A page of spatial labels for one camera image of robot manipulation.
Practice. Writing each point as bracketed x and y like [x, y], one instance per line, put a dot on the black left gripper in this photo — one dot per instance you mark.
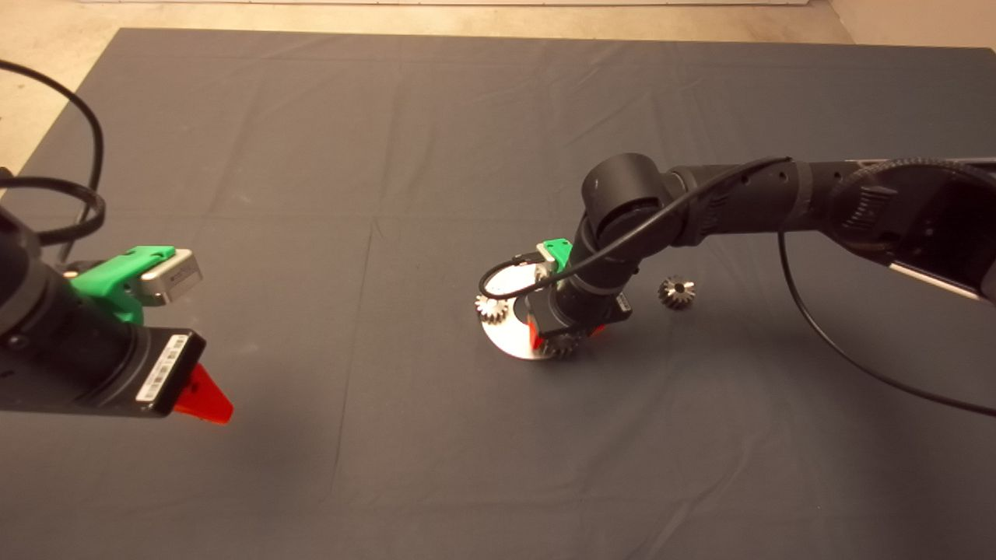
[85, 365]

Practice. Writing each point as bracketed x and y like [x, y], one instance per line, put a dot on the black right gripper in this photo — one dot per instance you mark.
[568, 311]

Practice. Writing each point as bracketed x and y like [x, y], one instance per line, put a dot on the large steel bevel gear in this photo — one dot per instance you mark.
[560, 348]

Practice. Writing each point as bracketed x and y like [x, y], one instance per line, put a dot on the small dark steel gear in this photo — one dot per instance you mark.
[677, 293]

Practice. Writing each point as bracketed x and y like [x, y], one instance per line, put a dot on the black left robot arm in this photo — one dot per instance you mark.
[15, 264]

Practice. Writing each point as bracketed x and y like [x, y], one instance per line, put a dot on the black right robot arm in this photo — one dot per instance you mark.
[778, 202]

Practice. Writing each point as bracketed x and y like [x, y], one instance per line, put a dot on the round metal plate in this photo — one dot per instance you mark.
[510, 338]

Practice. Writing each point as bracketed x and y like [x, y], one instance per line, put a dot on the dark grey table cloth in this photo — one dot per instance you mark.
[389, 451]

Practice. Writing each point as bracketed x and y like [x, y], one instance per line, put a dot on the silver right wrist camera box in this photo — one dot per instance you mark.
[545, 258]

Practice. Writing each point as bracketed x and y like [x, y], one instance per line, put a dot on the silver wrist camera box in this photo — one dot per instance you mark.
[545, 258]
[175, 280]

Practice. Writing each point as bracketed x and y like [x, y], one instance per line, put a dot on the green right camera mount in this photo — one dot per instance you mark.
[559, 250]

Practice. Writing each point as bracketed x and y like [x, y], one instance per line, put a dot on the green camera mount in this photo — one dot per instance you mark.
[109, 276]
[559, 250]

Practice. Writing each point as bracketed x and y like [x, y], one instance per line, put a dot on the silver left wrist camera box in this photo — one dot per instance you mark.
[175, 280]

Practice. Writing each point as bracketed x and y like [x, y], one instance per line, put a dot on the green left camera mount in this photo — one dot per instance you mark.
[109, 276]

